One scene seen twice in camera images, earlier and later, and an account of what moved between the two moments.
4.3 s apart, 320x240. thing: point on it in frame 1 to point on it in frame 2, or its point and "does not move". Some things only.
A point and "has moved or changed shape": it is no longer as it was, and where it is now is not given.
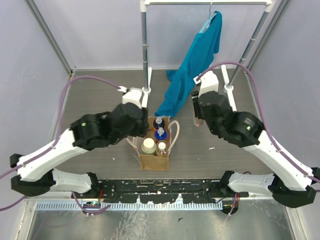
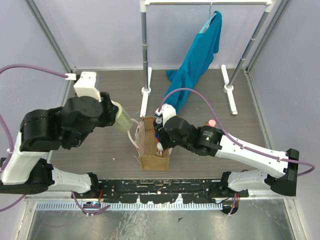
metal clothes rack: (146, 71) does not move
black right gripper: (197, 107) to (163, 139)
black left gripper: (144, 120) to (111, 110)
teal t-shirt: (181, 81) does not move
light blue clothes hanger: (207, 23) does not move
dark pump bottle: (159, 122) does not move
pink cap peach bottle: (196, 122) has moved or changed shape
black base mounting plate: (163, 191) does not move
